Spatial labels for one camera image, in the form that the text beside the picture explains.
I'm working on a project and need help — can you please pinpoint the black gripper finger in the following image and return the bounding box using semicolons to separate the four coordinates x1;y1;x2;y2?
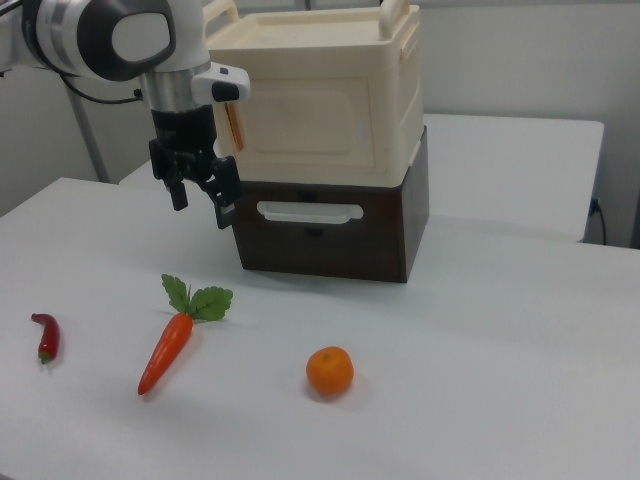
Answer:
164;177;189;211
197;155;242;230

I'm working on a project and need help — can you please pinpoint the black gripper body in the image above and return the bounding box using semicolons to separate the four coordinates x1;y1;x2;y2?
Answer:
147;103;221;185

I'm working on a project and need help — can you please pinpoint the cream cabinet door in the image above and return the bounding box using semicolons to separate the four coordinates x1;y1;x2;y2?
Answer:
234;78;377;170

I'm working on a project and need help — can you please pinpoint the cream plastic cabinet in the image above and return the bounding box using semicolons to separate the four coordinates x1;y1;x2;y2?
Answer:
201;0;426;189

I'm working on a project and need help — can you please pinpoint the dark brown drawer box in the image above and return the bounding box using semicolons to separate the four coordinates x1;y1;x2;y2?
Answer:
230;124;431;284

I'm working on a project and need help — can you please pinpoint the orange toy carrot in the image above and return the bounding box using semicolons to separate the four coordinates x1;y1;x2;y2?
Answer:
137;273;235;397

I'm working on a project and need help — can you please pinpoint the red chili pepper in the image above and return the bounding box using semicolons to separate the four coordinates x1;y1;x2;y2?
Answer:
30;312;61;365

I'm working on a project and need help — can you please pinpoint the orange tangerine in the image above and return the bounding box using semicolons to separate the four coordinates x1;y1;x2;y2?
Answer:
305;345;355;397

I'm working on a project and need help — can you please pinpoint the white drawer handle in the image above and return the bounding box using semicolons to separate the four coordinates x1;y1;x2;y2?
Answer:
255;199;365;226

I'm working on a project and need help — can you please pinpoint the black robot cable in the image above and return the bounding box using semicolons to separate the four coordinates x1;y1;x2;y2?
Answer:
49;67;146;106

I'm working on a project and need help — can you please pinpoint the black power cable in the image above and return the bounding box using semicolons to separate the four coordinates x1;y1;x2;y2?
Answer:
590;197;608;246

